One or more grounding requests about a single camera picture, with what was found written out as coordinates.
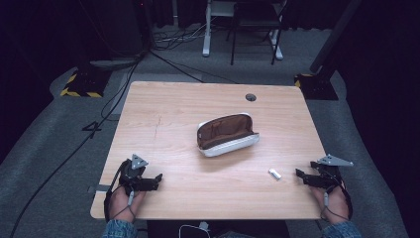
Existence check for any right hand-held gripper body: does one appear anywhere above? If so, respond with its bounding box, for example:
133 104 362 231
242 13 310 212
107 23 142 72
309 154 355 190

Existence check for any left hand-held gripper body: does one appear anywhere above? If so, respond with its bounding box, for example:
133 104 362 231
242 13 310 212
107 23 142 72
118 153 150 192

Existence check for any person's right hand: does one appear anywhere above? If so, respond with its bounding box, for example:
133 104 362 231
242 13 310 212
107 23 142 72
309 185 350 222

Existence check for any person's left hand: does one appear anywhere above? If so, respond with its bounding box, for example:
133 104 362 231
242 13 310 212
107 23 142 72
108 185 147 222

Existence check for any small white eraser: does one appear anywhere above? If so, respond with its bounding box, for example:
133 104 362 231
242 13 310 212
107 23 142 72
267 168 283 181

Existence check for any grey tape strip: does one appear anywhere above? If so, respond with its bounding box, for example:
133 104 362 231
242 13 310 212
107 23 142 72
87 183 112 194

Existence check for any white pencil case brown lining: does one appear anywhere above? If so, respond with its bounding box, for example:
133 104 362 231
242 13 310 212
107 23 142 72
196 112 261 159

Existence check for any hazard-striped black stand base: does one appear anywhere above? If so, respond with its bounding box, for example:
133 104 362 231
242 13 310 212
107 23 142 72
293 72 340 101
59 66 112 99

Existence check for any black slanted stand pole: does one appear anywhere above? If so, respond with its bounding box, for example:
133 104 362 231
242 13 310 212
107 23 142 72
309 0 364 74

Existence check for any black metal chair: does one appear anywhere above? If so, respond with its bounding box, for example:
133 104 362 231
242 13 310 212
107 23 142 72
225 0 289 66

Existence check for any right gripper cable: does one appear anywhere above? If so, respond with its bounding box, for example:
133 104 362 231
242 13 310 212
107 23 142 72
319 180 354 222

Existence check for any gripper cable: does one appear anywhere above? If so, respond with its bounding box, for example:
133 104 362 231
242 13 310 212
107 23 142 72
319 180 354 222
103 161 137 223

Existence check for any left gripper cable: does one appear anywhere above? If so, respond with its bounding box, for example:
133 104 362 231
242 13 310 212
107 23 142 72
103 161 137 223

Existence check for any white cable with plug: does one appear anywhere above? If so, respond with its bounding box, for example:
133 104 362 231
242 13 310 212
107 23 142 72
178 220 211 238

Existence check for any long black floor cable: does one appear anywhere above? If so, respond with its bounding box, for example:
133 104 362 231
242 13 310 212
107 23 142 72
9 59 142 238

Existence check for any thin black floor cable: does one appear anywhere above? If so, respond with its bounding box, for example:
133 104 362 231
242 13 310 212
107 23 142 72
149 49 240 85

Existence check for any bundle of floor cables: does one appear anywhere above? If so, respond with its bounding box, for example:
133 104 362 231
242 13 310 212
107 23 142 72
152 24 207 52

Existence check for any white desk frame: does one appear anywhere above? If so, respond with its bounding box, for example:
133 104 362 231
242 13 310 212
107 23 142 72
201 0 285 61

